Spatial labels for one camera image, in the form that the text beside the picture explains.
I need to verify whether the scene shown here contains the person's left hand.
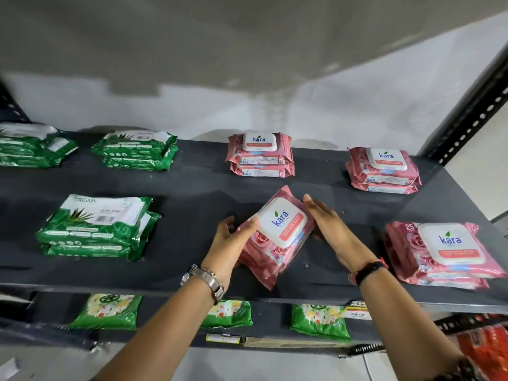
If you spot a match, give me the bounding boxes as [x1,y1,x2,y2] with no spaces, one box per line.
[200,215,260,291]

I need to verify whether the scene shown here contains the person's right hand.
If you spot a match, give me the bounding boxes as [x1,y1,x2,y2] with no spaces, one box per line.
[303,193,378,275]

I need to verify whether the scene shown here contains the pink wet wipes pack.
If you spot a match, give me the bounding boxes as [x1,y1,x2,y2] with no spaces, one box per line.
[391,266,490,290]
[230,160,295,178]
[237,185,316,276]
[351,181,420,195]
[236,238,304,291]
[226,132,294,166]
[383,221,508,280]
[345,147,422,186]

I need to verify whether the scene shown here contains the person's right forearm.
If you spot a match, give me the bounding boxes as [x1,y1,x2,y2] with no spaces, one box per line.
[358,267,479,381]

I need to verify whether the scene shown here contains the person's left forearm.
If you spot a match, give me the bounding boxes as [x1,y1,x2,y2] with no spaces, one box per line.
[93,275,224,381]

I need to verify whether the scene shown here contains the silver wristwatch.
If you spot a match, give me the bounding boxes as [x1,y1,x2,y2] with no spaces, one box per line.
[180,264,226,305]

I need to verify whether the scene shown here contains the dark grey metal shelf board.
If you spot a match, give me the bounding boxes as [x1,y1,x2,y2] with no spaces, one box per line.
[0,131,508,315]

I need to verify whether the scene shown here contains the black red wristband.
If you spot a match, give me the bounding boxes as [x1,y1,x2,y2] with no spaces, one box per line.
[348,257,389,286]

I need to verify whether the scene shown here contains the green floral packet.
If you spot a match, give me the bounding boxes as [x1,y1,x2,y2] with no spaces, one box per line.
[201,300,253,329]
[291,304,351,341]
[71,293,143,330]

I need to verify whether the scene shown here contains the dark lower shelf board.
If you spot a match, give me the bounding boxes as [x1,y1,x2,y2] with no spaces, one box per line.
[0,290,383,355]

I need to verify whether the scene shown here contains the yellow white price tag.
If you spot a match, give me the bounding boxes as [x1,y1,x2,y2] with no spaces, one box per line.
[344,300,372,321]

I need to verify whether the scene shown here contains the small yellow shelf label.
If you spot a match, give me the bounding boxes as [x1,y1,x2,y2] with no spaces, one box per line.
[206,333,241,345]

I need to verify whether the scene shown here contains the brown cardboard strip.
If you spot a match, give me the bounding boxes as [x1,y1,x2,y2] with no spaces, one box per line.
[242,337,347,349]

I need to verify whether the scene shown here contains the green wet wipes pack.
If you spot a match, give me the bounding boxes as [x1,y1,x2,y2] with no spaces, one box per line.
[41,211,162,262]
[0,136,79,159]
[102,145,179,172]
[0,122,64,147]
[34,194,154,247]
[92,130,178,160]
[0,152,64,169]

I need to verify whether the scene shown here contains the red packets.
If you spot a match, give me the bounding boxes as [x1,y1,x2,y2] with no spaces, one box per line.
[456,324,508,381]

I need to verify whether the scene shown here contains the black perforated shelf post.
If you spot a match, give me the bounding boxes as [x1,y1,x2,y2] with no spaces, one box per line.
[0,80,31,124]
[420,47,508,166]

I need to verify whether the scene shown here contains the black perforated shelf rail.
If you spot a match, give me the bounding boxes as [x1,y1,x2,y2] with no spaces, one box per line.
[434,313,508,335]

